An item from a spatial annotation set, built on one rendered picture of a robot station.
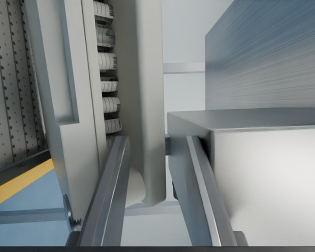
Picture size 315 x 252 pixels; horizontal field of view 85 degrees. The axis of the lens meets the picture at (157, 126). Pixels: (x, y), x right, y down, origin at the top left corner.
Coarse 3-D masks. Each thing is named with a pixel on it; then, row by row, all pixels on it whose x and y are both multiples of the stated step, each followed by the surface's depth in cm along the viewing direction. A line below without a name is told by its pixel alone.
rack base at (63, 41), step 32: (32, 0) 11; (64, 0) 8; (32, 32) 16; (64, 32) 9; (64, 64) 10; (96, 64) 9; (64, 96) 10; (96, 96) 10; (64, 128) 9; (96, 128) 10; (64, 160) 9; (96, 160) 10; (64, 192) 12
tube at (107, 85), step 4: (100, 76) 13; (104, 76) 14; (108, 76) 14; (112, 76) 14; (116, 76) 14; (100, 80) 13; (104, 80) 13; (108, 80) 14; (112, 80) 14; (116, 80) 14; (104, 84) 13; (108, 84) 14; (112, 84) 14; (116, 84) 14; (104, 88) 14; (108, 88) 14; (112, 88) 14; (116, 88) 14
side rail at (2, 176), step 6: (48, 150) 29; (36, 156) 25; (42, 156) 25; (48, 156) 25; (24, 162) 23; (30, 162) 23; (36, 162) 23; (12, 168) 21; (18, 168) 20; (24, 168) 20; (0, 174) 19; (6, 174) 19; (12, 174) 19; (18, 174) 19; (0, 180) 17; (6, 180) 17
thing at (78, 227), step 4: (48, 148) 28; (64, 196) 11; (64, 200) 10; (64, 204) 11; (68, 204) 10; (64, 208) 11; (68, 208) 10; (68, 212) 10; (68, 216) 10; (68, 220) 10; (72, 220) 10; (80, 220) 10; (68, 224) 10; (72, 224) 10; (76, 224) 10; (80, 224) 10; (68, 228) 11; (72, 228) 10; (76, 228) 10; (80, 228) 10
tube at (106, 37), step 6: (96, 30) 13; (102, 30) 13; (108, 30) 13; (96, 36) 13; (102, 36) 13; (108, 36) 13; (114, 36) 13; (102, 42) 13; (108, 42) 13; (114, 42) 14
